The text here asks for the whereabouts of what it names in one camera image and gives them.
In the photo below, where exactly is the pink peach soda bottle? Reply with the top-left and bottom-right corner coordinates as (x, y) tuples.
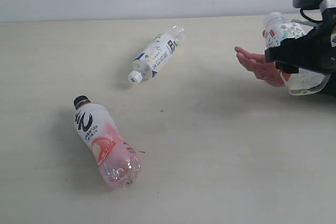
(73, 95), (141, 189)

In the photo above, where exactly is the person's open hand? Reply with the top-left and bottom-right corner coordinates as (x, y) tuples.
(234, 46), (285, 88)

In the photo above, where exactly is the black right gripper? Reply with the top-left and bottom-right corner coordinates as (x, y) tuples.
(265, 8), (335, 88)

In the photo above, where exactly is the white blue label water bottle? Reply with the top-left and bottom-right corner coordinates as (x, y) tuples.
(128, 26), (185, 84)

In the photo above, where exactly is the floral label clear bottle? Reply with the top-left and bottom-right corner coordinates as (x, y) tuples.
(263, 12), (330, 95)

